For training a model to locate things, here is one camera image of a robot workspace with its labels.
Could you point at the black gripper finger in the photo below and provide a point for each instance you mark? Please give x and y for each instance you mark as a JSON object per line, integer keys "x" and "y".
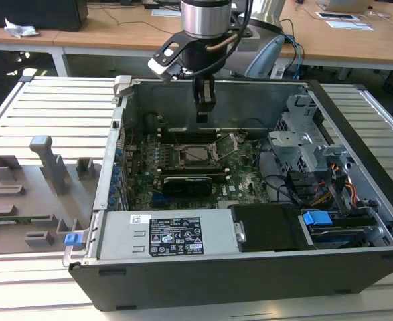
{"x": 205, "y": 107}

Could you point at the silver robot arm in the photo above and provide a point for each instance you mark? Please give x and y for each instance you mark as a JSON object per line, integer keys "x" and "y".
{"x": 204, "y": 18}

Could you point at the black RAM slot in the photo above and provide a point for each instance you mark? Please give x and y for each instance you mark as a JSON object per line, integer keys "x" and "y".
{"x": 196, "y": 170}
{"x": 182, "y": 133}
{"x": 216, "y": 177}
{"x": 189, "y": 138}

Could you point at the CPU socket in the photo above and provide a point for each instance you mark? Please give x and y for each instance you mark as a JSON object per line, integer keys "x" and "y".
{"x": 182, "y": 163}

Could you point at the blue expansion slot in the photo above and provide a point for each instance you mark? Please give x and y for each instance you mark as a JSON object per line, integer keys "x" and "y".
{"x": 162, "y": 200}

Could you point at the white paper sheet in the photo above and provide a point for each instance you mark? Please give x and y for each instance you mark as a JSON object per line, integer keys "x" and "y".
{"x": 164, "y": 12}
{"x": 348, "y": 25}

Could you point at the black power adapter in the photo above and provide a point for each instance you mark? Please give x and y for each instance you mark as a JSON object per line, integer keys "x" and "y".
{"x": 151, "y": 6}

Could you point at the pale blue teach pendant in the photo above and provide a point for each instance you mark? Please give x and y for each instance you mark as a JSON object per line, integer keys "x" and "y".
{"x": 266, "y": 57}

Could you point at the grey case latch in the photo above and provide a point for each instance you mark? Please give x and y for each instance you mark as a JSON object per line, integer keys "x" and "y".
{"x": 122, "y": 85}

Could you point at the white power adapter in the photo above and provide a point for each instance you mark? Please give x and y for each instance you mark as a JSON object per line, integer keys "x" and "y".
{"x": 278, "y": 71}

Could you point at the green motherboard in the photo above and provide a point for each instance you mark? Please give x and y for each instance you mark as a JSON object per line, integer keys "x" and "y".
{"x": 243, "y": 180}

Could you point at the black graphics card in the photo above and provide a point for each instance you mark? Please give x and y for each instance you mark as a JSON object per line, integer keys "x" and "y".
{"x": 186, "y": 187}

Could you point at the long wooden desk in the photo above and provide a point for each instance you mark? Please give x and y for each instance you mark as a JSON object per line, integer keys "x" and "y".
{"x": 116, "y": 33}

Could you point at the silver metal drive cage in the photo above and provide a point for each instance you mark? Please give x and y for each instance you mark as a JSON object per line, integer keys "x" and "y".
{"x": 286, "y": 147}

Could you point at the blue card retainer clip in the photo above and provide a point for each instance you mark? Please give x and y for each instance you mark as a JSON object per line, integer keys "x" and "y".
{"x": 116, "y": 172}
{"x": 118, "y": 154}
{"x": 113, "y": 183}
{"x": 111, "y": 200}

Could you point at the black plastic shroud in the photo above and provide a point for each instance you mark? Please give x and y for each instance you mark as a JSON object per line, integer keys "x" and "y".
{"x": 266, "y": 227}

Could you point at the white framed tablet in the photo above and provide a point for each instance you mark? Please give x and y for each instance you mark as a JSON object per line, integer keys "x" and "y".
{"x": 336, "y": 15}

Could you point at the grey power supply unit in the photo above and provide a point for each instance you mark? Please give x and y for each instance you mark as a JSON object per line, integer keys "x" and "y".
{"x": 116, "y": 234}

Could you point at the black table corner cap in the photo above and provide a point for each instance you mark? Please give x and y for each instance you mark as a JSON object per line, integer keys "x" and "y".
{"x": 360, "y": 87}
{"x": 25, "y": 79}

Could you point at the hard disk in blue carrier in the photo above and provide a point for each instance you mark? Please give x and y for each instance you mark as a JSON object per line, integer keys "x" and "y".
{"x": 316, "y": 217}

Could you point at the silver laptop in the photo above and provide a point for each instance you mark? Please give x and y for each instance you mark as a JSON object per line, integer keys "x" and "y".
{"x": 347, "y": 4}

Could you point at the black computer box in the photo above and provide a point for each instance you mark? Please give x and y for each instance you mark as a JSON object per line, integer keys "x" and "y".
{"x": 32, "y": 13}

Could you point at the black open PC case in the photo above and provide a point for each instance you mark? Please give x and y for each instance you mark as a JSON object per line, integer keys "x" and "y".
{"x": 216, "y": 284}

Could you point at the crumpled white paper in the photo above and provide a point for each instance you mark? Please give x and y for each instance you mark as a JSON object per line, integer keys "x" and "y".
{"x": 18, "y": 30}

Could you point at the blue case latch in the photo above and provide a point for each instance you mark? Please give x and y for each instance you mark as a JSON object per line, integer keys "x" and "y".
{"x": 72, "y": 240}

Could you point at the grey parts rack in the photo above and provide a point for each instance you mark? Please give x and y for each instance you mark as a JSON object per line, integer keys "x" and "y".
{"x": 32, "y": 200}

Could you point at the green RAM stick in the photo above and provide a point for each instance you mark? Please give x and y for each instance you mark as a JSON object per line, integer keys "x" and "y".
{"x": 25, "y": 219}

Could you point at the black camera bracket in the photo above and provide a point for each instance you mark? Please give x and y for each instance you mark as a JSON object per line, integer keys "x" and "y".
{"x": 182, "y": 38}

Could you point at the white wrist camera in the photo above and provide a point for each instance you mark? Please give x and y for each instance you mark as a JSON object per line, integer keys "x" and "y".
{"x": 162, "y": 68}

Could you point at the grey metal bracket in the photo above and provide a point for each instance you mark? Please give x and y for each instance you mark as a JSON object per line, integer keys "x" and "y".
{"x": 330, "y": 155}

